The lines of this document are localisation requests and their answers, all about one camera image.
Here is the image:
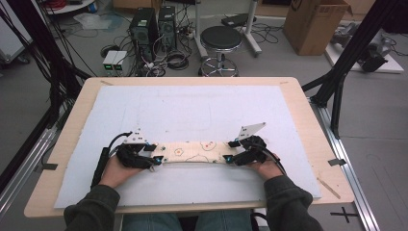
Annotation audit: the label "black metal frame with cables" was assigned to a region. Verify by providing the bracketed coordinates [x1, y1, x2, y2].
[0, 0, 93, 130]

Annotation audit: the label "black round stool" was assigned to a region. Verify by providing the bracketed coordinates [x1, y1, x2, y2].
[198, 25, 244, 78]

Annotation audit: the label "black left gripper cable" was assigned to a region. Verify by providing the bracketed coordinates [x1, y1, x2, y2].
[90, 131, 133, 190]

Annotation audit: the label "slim black computer tower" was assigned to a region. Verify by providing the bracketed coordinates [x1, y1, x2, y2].
[157, 5, 179, 51]

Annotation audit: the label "coiled black cable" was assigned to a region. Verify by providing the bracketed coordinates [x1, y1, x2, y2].
[166, 49, 191, 71]

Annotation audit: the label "black metal frame with braces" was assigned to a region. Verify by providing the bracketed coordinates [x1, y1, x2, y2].
[301, 0, 399, 141]

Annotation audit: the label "clear plastic bag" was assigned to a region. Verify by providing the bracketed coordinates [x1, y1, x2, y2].
[72, 13, 125, 34]

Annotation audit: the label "black flat case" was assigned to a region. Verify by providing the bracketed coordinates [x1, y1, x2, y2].
[220, 13, 258, 29]

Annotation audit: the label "long aluminium rail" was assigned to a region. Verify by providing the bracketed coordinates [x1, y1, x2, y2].
[309, 97, 381, 231]
[0, 128, 60, 222]

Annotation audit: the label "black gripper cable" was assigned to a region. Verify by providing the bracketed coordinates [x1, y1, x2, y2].
[90, 131, 133, 190]
[256, 142, 287, 176]

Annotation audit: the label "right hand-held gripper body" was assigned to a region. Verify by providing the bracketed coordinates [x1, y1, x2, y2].
[233, 121, 268, 167]

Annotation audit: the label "white cabinet panel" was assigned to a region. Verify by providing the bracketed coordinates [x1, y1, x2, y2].
[0, 24, 34, 65]

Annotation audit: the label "person's legs in jeans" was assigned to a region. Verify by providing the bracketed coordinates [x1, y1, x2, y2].
[122, 212, 254, 231]

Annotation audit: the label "round white table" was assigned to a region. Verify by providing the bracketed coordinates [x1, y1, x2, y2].
[40, 0, 97, 15]

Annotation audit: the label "thin wooden stick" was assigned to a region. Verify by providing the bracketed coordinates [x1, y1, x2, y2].
[317, 177, 342, 200]

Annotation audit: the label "white metal stand frame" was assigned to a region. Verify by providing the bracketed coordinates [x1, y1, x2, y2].
[193, 0, 263, 60]

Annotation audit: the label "white floor board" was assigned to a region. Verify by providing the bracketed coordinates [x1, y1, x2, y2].
[324, 30, 405, 74]

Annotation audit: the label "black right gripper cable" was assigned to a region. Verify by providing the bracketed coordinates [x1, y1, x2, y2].
[256, 142, 287, 176]

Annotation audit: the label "brown cardboard box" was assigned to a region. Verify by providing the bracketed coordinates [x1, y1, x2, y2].
[282, 0, 354, 57]

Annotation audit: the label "person's left hand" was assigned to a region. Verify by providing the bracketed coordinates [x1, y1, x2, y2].
[98, 155, 145, 189]

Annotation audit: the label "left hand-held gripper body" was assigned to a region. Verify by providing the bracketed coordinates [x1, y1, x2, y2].
[115, 128, 156, 170]

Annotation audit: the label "person's right hand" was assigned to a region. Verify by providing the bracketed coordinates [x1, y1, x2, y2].
[246, 155, 284, 181]

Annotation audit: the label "light blue foam mat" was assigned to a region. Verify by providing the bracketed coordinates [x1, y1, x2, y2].
[53, 84, 323, 210]

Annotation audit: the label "cream cloth towel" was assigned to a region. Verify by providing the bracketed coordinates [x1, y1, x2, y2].
[150, 141, 237, 165]

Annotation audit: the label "white power supply box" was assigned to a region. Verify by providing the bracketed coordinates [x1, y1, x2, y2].
[102, 50, 119, 72]
[112, 50, 129, 72]

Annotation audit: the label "dark grey machine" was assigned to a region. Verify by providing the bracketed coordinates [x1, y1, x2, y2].
[330, 21, 395, 73]

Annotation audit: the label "large black computer tower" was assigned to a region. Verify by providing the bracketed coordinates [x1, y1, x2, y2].
[128, 7, 160, 63]

